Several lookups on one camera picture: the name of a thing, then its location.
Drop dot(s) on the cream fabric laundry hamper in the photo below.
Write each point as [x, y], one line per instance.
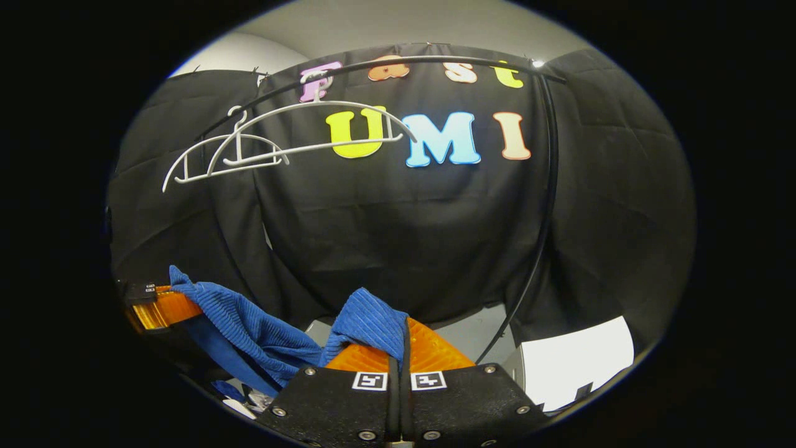
[239, 408]

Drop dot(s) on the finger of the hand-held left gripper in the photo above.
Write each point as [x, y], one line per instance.
[165, 308]

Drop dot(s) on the white plastic clothes hanger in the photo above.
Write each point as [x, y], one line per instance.
[317, 90]
[238, 134]

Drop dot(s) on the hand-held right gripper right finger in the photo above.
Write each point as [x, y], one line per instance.
[460, 404]

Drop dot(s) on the black metal clothes rack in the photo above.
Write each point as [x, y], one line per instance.
[552, 186]

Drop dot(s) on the black backdrop cloth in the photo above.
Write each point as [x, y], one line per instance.
[404, 236]

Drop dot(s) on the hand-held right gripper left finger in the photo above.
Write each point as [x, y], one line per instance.
[336, 404]

